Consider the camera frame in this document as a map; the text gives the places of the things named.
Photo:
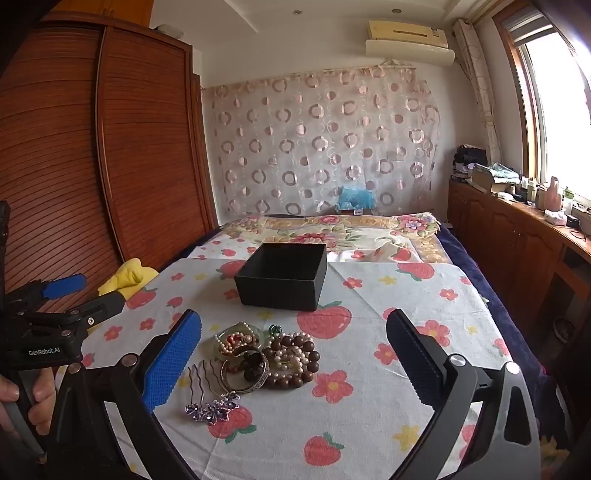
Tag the dark pile of bags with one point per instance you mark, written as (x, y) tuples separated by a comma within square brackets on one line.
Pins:
[(468, 159)]

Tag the pink bottle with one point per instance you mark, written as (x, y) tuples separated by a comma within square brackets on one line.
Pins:
[(554, 196)]

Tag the person's left hand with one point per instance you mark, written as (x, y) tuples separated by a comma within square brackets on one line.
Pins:
[(42, 401)]

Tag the stack of boxes and papers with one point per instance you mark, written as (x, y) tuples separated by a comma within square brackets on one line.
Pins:
[(494, 177)]

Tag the dark blue bedsheet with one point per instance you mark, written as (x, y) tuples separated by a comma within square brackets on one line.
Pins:
[(498, 295)]

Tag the black box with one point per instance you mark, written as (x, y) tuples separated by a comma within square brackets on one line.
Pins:
[(277, 288)]

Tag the floral blanket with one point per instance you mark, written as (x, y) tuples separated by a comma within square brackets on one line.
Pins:
[(369, 235)]

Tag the group of small bottles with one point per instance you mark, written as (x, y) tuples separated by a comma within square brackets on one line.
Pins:
[(533, 191)]

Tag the green-capped bottle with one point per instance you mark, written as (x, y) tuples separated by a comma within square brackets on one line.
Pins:
[(569, 199)]

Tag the yellow plush toy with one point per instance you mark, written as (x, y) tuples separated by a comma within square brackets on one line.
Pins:
[(124, 279)]

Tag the brown wooden slatted wardrobe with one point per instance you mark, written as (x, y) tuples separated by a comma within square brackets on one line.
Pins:
[(138, 138)]

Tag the white wall air conditioner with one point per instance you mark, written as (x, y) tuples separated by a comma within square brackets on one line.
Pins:
[(406, 41)]

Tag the long wooden cabinet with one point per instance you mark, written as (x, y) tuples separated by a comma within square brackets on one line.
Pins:
[(508, 240)]

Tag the blue gift bag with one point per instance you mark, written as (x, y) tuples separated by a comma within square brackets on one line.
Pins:
[(354, 199)]

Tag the wooden-framed window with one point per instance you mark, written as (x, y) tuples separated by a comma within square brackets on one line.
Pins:
[(554, 106)]

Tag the engraved silver bangle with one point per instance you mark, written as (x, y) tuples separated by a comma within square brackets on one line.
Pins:
[(258, 384)]

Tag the white tissue pack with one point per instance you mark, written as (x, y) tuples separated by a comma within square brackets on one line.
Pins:
[(555, 217)]

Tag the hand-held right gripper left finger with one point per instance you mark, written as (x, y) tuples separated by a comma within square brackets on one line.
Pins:
[(173, 364)]

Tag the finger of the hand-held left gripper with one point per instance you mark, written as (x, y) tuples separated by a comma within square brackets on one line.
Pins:
[(64, 286), (104, 305)]

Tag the pale green jade bangle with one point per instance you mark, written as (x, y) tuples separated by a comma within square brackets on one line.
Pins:
[(222, 350)]

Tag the circle-patterned sheer wall curtain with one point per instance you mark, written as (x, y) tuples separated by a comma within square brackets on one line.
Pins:
[(314, 138)]

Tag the dark flower hair ornament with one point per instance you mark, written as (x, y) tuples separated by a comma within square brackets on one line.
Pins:
[(251, 360)]

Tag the purple flower hair comb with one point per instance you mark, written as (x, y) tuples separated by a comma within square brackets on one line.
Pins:
[(217, 410)]

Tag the patterned window curtain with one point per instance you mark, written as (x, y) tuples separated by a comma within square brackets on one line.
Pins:
[(480, 83)]

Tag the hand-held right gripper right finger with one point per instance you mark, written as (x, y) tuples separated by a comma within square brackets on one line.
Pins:
[(413, 362)]

